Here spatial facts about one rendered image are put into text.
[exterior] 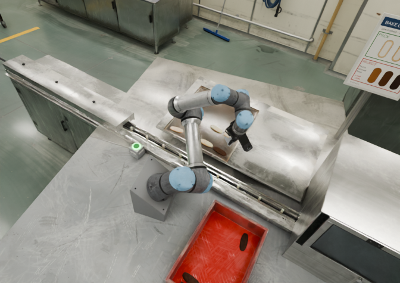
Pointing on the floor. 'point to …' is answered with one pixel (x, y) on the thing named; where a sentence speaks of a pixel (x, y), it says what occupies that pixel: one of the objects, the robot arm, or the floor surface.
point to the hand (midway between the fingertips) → (234, 142)
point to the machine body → (30, 103)
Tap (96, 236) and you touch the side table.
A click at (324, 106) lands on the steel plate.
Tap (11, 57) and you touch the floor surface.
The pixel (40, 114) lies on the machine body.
